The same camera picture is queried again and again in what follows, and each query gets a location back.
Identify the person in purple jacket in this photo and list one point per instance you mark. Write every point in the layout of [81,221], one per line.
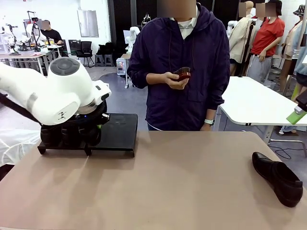
[168,105]

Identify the black backpack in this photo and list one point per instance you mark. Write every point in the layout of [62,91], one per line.
[105,49]

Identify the background robot rig on desk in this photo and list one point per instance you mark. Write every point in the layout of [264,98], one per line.
[30,27]

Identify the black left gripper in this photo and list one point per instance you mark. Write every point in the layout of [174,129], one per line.
[88,119]

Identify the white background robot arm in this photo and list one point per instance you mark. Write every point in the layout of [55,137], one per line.
[134,32]

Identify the mannequin with bucket hat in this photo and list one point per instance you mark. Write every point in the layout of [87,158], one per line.
[293,40]

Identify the seated person in black shirt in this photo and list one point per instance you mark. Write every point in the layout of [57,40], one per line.
[51,34]

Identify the white plastic sheet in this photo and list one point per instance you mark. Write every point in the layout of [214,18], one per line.
[14,143]

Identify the white desk by seated person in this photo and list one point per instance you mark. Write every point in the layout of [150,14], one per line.
[56,46]

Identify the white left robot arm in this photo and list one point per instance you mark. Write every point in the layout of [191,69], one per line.
[48,91]

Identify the red wooden shoe brush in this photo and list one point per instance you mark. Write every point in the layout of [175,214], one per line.
[182,73]

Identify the grey plastic stool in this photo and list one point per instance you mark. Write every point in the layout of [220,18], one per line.
[108,60]
[99,60]

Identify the black office chair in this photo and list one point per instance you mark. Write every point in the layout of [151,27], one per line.
[86,48]

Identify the long white desk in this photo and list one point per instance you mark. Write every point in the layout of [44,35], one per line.
[19,56]

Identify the white wristwatch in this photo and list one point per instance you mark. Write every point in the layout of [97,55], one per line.
[209,122]

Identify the grey wall panel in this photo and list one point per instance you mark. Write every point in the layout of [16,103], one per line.
[88,23]

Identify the large white table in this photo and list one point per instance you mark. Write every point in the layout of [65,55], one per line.
[259,103]

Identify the black slip-on loafer shoe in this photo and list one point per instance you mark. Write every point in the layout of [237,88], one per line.
[283,184]
[48,137]

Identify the black tripod by mannequins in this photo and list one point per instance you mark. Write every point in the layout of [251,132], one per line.
[247,48]

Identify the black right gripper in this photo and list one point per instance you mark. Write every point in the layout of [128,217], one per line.
[302,100]

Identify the person right forearm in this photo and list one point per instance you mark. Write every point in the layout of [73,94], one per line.
[156,77]

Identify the person left hand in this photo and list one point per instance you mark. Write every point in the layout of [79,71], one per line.
[205,128]

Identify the computer tower with lights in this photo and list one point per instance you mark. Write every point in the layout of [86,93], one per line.
[121,67]

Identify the person left forearm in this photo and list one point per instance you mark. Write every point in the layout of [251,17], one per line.
[211,114]

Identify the small background work table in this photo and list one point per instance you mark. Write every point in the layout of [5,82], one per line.
[124,55]

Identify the black metal shoe stand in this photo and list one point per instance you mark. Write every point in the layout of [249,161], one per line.
[120,134]
[62,148]

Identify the black flat panel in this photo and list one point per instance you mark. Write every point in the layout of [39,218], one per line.
[74,46]

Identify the person right hand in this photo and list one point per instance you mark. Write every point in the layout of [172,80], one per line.
[175,82]

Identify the mannequin in beige jacket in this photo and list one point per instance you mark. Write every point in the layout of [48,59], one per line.
[241,38]

